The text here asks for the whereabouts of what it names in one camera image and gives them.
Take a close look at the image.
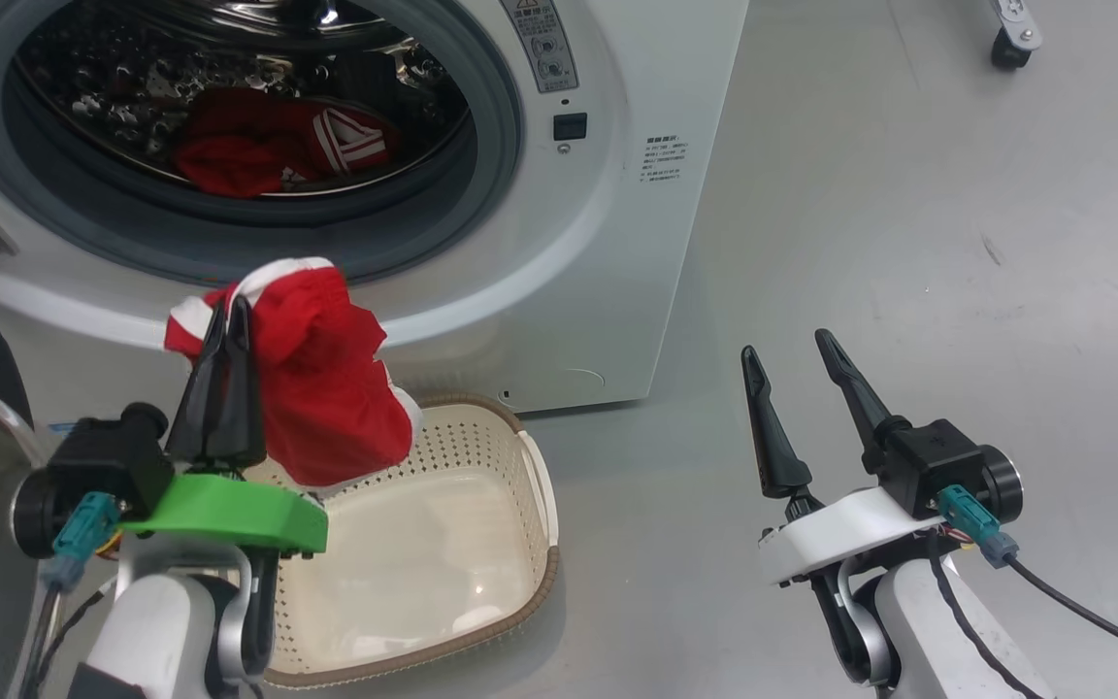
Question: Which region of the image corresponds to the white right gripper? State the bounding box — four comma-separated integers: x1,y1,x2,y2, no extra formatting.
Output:
740,327,950,589

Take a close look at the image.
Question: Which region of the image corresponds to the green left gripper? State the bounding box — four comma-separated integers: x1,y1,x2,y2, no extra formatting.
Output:
116,295,330,558

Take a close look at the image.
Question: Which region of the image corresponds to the red garment with white band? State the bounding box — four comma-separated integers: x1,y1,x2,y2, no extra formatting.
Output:
163,256,425,489

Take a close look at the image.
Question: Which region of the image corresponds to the red garment with white stripes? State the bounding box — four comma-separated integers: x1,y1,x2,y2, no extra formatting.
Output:
171,85,402,201

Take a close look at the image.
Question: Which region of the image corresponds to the cream perforated laundry basket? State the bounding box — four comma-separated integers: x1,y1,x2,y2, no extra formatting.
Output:
247,392,561,691

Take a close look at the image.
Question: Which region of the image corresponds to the white front-load washing machine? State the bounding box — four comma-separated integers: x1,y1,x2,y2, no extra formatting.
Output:
0,0,750,420

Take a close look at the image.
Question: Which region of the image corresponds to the black caster wheel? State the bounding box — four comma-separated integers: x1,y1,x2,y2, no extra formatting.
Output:
988,0,1046,72

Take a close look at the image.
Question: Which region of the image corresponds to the teal-plug right camera cable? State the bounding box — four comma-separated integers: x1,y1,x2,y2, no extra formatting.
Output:
936,484,1118,671

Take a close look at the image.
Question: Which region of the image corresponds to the teal-plug camera cable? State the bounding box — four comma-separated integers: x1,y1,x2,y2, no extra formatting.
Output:
936,484,1118,671
19,490,124,699

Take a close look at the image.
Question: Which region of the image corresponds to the teal-plug left camera cable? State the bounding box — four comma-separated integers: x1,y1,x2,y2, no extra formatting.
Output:
19,490,124,699

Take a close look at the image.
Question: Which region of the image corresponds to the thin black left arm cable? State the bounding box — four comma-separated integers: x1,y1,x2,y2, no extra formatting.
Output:
30,582,118,699

